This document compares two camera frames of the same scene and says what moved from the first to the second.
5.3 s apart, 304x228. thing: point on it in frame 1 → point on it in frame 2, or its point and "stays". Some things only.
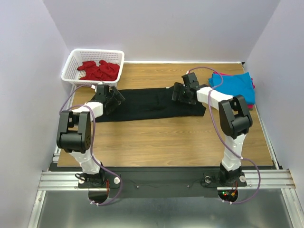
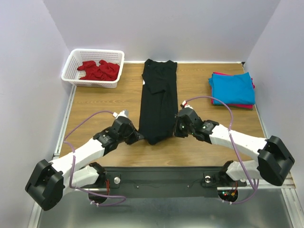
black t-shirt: [151, 103] → [158, 115]
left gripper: [119, 98] → [136, 135]
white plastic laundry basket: [77, 56] stays
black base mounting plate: [160, 181] stays
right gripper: [178, 94] → [179, 127]
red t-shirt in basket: [104, 71] stays
